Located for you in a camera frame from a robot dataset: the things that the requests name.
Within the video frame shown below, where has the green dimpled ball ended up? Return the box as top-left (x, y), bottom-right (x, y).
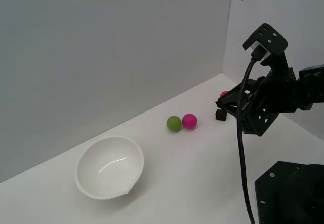
top-left (166, 115), bottom-right (182, 133)

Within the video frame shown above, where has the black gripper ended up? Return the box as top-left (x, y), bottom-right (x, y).
top-left (215, 66), bottom-right (301, 137)

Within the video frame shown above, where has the white bowl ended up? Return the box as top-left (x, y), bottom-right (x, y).
top-left (75, 136), bottom-right (145, 201)

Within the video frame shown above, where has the black camera cable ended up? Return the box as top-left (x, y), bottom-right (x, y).
top-left (236, 45), bottom-right (265, 224)

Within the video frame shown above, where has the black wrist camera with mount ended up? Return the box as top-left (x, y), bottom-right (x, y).
top-left (242, 23), bottom-right (292, 78)

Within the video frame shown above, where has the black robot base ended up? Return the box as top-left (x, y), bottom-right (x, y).
top-left (254, 161), bottom-right (324, 224)

